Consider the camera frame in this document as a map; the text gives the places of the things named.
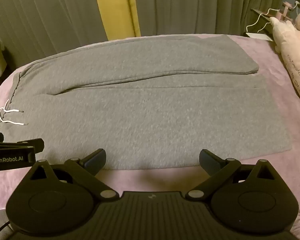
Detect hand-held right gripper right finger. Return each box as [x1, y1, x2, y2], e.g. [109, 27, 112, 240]
[185, 149, 275, 200]

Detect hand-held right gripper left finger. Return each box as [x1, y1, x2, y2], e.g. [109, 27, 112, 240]
[27, 149, 118, 200]

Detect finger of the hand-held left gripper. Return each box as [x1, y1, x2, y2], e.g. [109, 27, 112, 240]
[16, 138, 45, 155]

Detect grey pants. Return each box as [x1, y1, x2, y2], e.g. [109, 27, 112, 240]
[0, 34, 292, 170]

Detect pink bed blanket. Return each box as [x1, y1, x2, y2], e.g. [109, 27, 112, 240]
[0, 34, 300, 220]

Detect grey curtain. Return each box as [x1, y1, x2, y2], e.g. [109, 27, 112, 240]
[0, 0, 110, 67]
[125, 0, 299, 37]

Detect dark bedside shelf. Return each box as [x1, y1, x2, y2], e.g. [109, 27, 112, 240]
[243, 7, 290, 41]

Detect yellow curtain panel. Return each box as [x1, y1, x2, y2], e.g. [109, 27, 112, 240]
[93, 0, 141, 41]

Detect small pink stand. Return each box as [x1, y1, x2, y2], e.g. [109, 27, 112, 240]
[281, 1, 295, 20]

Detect white cable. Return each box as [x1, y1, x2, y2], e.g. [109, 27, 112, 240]
[246, 1, 300, 34]

